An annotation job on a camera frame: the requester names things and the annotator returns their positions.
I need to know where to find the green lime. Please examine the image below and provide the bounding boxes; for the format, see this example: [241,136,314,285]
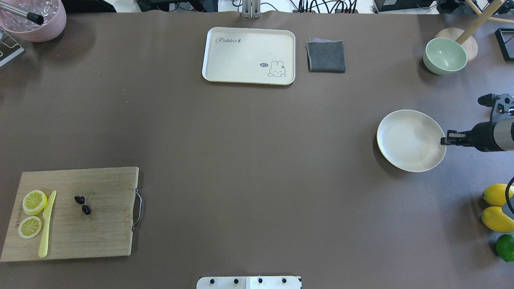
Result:
[496,234,514,262]

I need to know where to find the cream rabbit tray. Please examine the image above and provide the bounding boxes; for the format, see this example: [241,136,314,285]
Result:
[202,27,296,85]

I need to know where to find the wooden cup rack stand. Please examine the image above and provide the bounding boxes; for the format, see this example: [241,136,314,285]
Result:
[434,0,513,63]

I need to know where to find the yellow lemon near scoop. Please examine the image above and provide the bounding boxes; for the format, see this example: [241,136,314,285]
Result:
[481,206,514,234]

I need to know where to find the wooden cutting board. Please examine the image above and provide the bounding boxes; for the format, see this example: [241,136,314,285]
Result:
[1,167,139,262]

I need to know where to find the lemon slice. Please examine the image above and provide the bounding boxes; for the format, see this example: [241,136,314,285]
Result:
[22,190,48,216]
[18,216,43,239]

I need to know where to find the aluminium frame post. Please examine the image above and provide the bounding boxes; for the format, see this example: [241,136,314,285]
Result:
[241,0,261,19]

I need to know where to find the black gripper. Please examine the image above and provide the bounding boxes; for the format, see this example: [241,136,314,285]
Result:
[441,122,495,152]

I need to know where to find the yellow lemon near lime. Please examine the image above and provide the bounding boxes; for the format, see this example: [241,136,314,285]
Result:
[481,183,507,207]

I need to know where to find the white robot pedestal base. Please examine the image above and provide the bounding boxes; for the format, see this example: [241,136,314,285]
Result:
[196,276,302,289]

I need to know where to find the cream round plate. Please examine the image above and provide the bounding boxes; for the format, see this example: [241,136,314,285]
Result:
[376,110,446,173]

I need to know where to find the lemon slice near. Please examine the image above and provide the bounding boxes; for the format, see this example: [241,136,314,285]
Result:
[18,216,43,239]

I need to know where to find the lemon slice far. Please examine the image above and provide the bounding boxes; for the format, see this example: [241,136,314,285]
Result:
[22,190,48,216]

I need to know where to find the yellow plastic knife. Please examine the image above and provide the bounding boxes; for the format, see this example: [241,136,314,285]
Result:
[38,190,57,258]

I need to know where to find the dark red cherry pair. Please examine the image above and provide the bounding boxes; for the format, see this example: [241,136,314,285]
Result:
[74,192,96,216]

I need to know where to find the mint green bowl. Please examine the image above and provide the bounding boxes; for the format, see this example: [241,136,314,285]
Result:
[423,38,467,75]

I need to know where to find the grey folded cloth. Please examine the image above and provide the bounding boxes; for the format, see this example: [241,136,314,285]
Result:
[306,38,347,73]

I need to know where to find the pink bowl with ice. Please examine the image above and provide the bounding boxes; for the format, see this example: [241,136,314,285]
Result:
[0,0,67,43]

